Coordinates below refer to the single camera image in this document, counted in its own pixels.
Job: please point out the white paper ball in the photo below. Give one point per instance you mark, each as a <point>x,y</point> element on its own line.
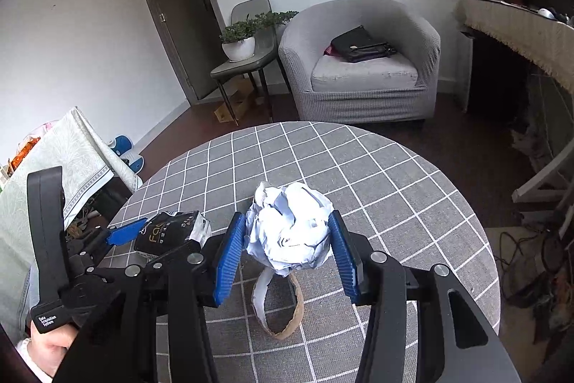
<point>291,230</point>

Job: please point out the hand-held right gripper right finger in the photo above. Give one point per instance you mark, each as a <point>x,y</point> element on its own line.
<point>345,257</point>

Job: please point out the small black carton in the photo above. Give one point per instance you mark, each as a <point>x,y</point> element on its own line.
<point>166,232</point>

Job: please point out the black handbag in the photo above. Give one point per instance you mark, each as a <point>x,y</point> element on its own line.
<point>358,44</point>

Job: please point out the brown cardboard box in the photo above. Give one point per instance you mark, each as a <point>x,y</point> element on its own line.
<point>237,100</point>

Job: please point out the blue white slipper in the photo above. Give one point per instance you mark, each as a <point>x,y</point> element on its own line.
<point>120,144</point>
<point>133,164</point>

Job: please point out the grey door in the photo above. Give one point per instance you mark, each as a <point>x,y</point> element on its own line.
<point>179,42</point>

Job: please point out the orange snack bag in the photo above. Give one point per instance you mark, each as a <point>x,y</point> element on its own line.
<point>27,152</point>

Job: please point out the round table with checked cloth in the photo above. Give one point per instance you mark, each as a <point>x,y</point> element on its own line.
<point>358,185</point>

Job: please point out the white metal rack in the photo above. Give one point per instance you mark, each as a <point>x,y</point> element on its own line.
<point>538,183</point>

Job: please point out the potted plant white pot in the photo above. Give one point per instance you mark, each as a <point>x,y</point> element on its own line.
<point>238,49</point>

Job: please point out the grey dining chair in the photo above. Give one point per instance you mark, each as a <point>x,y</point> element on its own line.
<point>251,8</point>

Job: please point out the grey armchair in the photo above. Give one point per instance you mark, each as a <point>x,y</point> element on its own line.
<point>358,105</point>

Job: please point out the table with pale green cloth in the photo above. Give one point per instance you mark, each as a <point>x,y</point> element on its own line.
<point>45,185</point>

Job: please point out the red cloth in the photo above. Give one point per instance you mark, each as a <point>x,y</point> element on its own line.
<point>329,51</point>

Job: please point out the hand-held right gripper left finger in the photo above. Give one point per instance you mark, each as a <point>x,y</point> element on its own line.
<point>231,257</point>

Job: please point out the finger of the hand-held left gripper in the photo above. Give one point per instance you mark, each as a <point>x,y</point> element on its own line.
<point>175,253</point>
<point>123,231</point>

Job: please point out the person's left hand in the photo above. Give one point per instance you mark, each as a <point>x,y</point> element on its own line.
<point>51,345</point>

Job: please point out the sideboard with cream cloth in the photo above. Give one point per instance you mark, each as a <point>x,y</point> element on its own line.
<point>515,28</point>

